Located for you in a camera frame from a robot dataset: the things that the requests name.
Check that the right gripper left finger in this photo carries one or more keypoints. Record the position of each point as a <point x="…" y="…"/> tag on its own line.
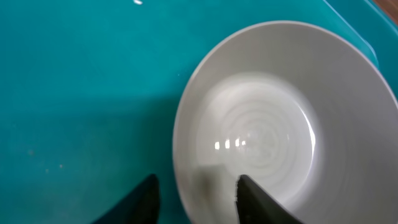
<point x="140" y="206"/>

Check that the grey bowl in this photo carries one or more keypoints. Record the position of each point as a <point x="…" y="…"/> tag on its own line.
<point x="301" y="111"/>

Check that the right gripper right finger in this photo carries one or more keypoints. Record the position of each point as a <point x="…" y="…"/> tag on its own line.
<point x="255" y="206"/>

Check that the teal serving tray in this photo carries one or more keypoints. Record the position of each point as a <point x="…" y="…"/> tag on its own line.
<point x="90" y="89"/>

